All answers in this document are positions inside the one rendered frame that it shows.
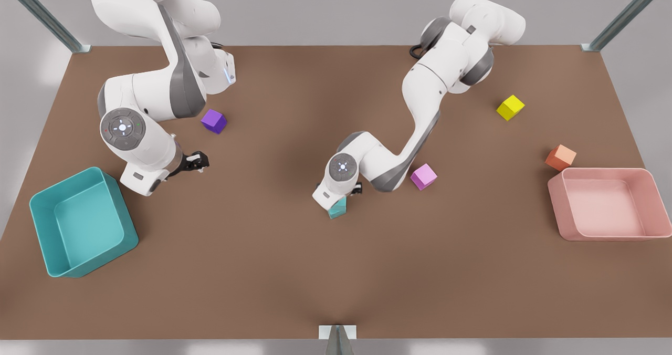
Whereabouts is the teal bin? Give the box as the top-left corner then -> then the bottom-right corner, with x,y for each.
29,166 -> 139,278

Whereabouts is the silver frame post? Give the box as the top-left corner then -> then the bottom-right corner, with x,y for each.
319,325 -> 357,355
0,0 -> 91,54
581,0 -> 672,52

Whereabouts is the pink bin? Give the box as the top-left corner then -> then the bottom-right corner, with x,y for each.
548,168 -> 672,242

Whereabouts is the pink-violet cube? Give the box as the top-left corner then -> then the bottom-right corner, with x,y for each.
410,163 -> 438,191

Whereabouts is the orange cube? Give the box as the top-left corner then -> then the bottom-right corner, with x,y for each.
545,144 -> 577,172

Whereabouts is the yellow cube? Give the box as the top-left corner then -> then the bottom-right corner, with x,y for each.
497,95 -> 526,121

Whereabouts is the teal cube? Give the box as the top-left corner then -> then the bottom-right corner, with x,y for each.
328,196 -> 348,220

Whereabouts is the dark purple cube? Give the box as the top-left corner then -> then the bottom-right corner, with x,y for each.
201,109 -> 228,134

